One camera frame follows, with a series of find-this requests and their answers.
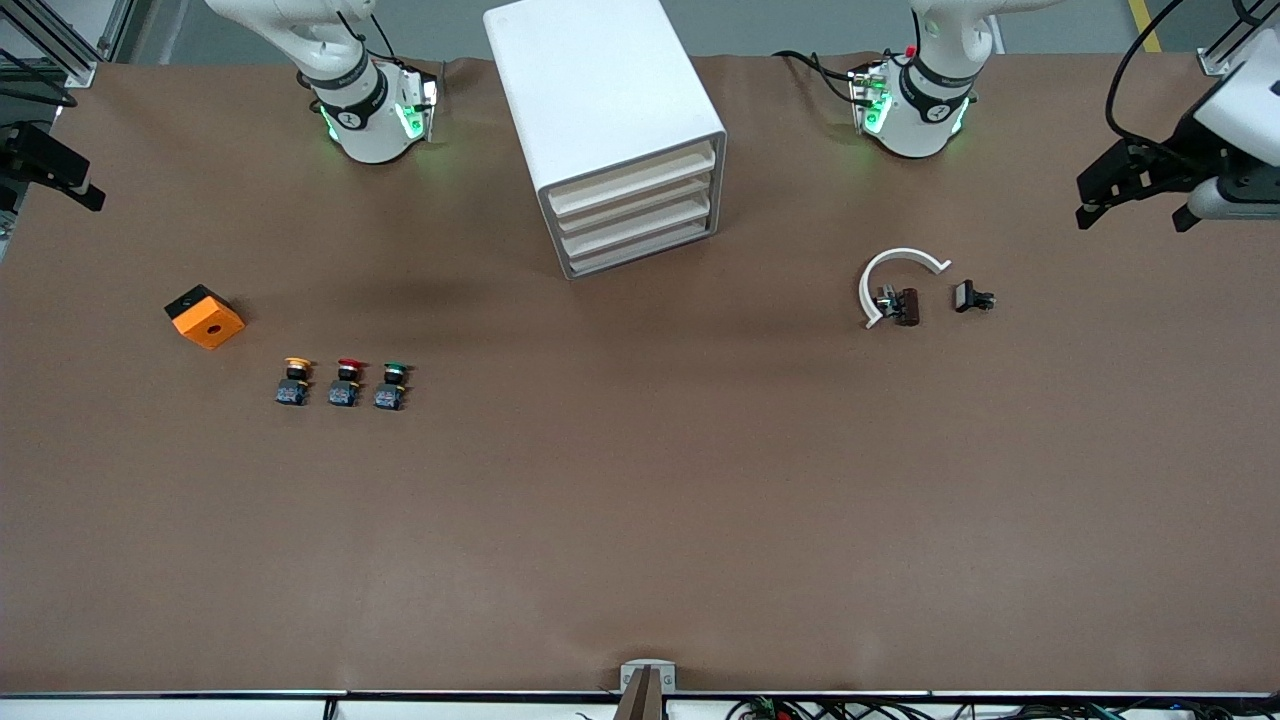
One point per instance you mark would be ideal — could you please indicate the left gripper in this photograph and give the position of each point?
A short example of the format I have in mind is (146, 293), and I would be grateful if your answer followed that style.
(1172, 158)

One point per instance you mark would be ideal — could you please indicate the green push button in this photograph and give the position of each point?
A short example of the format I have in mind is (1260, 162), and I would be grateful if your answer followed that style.
(388, 398)

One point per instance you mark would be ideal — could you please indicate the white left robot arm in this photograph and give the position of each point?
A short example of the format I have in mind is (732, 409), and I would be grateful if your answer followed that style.
(920, 120)

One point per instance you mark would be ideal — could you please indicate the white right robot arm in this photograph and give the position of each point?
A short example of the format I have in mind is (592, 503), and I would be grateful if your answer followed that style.
(365, 130)

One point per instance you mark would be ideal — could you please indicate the yellow push button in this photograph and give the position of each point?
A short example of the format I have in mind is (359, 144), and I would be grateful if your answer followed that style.
(293, 393)

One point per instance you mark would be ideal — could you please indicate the red push button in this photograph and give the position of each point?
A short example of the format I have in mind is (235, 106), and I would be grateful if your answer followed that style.
(343, 395)

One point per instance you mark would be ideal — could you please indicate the small black clip component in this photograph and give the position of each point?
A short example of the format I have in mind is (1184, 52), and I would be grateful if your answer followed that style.
(966, 296)

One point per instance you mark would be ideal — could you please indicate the white curved plastic piece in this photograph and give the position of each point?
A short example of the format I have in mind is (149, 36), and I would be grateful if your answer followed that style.
(900, 253)

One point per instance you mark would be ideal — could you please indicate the brown table cover sheet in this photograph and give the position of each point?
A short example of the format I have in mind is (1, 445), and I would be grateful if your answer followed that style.
(640, 500)

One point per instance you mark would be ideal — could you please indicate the aluminium frame profile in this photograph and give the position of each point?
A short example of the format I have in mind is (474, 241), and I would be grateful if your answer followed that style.
(1215, 60)
(60, 45)

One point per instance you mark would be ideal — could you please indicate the orange button enclosure box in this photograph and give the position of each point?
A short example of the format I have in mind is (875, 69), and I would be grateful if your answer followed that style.
(210, 325)

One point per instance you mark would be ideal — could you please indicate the grey metal bracket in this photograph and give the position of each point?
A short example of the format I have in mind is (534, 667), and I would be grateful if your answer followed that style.
(630, 678)

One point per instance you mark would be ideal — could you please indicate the grey vertical mounting post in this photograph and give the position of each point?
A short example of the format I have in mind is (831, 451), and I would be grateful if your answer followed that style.
(640, 705)

